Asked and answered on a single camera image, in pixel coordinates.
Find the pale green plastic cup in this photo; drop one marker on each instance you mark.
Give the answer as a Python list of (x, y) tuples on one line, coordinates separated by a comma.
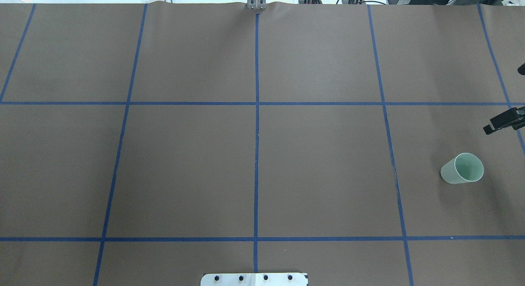
[(464, 168)]

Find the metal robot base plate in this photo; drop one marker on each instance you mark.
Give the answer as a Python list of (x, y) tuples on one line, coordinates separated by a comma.
[(255, 279)]

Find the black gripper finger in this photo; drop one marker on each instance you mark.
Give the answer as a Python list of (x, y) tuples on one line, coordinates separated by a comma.
[(514, 117)]

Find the aluminium camera post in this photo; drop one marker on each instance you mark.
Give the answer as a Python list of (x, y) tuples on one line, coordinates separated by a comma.
[(256, 4)]

